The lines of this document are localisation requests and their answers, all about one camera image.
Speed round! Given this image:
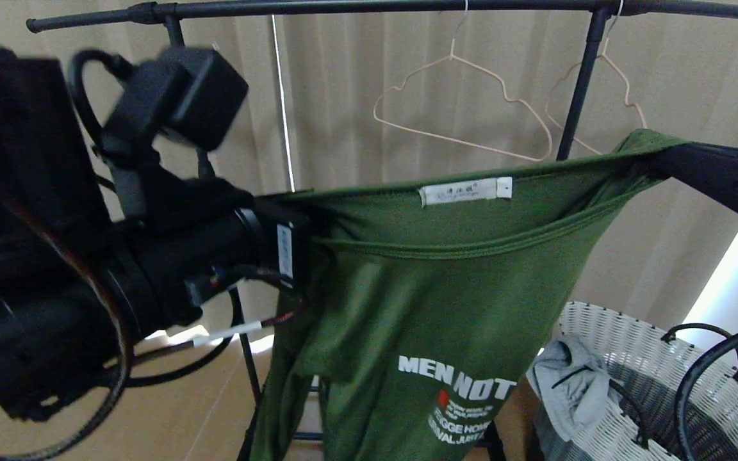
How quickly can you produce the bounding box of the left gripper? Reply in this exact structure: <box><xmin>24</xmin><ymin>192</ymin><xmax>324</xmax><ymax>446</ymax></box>
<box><xmin>113</xmin><ymin>195</ymin><xmax>313</xmax><ymax>340</ymax></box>

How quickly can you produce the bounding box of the pink clothes hanger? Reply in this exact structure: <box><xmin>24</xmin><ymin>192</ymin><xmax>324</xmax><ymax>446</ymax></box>
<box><xmin>545</xmin><ymin>0</ymin><xmax>648</xmax><ymax>156</ymax></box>
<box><xmin>373</xmin><ymin>0</ymin><xmax>554</xmax><ymax>162</ymax></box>

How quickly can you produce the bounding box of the green printed t-shirt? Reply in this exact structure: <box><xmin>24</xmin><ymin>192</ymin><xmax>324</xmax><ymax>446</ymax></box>
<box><xmin>250</xmin><ymin>128</ymin><xmax>687</xmax><ymax>461</ymax></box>

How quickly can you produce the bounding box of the white laundry basket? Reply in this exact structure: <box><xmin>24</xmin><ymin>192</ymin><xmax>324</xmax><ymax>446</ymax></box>
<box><xmin>532</xmin><ymin>301</ymin><xmax>738</xmax><ymax>461</ymax></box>

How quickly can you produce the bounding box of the black clothes rack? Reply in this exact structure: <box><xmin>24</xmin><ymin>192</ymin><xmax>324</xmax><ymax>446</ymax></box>
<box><xmin>26</xmin><ymin>0</ymin><xmax>738</xmax><ymax>461</ymax></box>

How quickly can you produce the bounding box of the beige curtain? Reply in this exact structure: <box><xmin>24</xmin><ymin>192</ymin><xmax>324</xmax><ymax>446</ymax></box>
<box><xmin>0</xmin><ymin>0</ymin><xmax>738</xmax><ymax>359</ymax></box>

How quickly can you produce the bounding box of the pale grey garment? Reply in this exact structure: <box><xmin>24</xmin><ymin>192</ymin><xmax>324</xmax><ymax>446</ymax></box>
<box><xmin>526</xmin><ymin>333</ymin><xmax>619</xmax><ymax>442</ymax></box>

